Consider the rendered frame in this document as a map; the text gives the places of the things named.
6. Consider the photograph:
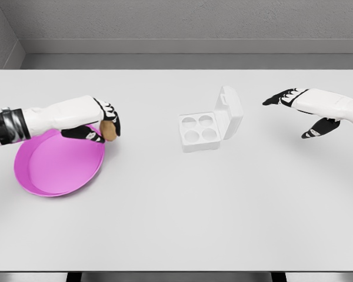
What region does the brown egg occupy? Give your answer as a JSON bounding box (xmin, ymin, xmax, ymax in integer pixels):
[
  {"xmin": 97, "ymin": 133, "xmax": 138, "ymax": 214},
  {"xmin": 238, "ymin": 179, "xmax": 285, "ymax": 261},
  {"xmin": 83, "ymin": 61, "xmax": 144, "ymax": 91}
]
[{"xmin": 99, "ymin": 120, "xmax": 118, "ymax": 142}]

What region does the pink round plate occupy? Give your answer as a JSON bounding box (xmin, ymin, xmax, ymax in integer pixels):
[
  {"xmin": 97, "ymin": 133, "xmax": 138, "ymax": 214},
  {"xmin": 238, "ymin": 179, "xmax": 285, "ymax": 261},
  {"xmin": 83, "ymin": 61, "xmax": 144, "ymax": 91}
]
[{"xmin": 14, "ymin": 123, "xmax": 106, "ymax": 198}]

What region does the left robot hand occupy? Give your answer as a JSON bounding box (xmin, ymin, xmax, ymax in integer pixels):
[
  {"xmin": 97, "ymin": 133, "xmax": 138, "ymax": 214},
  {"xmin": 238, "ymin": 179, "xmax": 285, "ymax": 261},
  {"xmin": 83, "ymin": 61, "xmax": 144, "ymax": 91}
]
[{"xmin": 54, "ymin": 95, "xmax": 122, "ymax": 144}]

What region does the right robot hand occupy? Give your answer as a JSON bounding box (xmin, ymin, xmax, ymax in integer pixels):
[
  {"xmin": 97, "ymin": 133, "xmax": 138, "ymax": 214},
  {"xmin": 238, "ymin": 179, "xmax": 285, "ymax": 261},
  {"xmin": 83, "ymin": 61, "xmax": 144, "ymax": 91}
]
[{"xmin": 262, "ymin": 88, "xmax": 348, "ymax": 140}]

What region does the white egg box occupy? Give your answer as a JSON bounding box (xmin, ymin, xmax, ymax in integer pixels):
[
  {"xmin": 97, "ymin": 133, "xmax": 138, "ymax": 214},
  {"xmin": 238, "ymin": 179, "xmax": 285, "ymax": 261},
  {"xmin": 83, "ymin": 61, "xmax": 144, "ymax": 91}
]
[{"xmin": 178, "ymin": 85, "xmax": 243, "ymax": 153}]

